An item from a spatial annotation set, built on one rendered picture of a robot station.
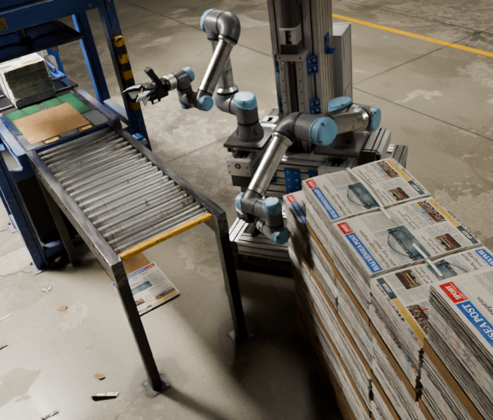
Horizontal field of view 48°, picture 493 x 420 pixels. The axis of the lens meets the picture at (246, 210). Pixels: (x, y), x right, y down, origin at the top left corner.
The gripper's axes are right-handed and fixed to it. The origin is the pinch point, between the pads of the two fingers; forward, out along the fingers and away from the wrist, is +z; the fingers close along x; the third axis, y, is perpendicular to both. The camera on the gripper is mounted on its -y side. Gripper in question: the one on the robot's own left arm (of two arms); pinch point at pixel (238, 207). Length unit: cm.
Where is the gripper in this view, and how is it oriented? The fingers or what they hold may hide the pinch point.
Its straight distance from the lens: 255.3
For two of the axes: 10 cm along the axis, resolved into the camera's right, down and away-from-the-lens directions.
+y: -1.3, -8.1, -5.7
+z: -5.4, -4.2, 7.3
